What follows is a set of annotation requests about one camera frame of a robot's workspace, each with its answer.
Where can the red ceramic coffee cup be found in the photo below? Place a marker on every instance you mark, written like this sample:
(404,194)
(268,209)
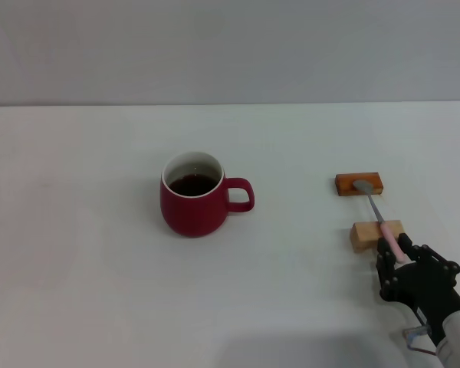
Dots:
(193,214)

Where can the orange-brown wooden block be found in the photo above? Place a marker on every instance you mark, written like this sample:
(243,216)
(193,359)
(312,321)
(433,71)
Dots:
(347,184)

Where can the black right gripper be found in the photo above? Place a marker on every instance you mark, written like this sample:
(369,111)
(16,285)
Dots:
(421,285)

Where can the light wooden bridge block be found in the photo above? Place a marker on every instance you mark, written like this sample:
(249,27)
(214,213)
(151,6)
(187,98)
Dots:
(366,234)

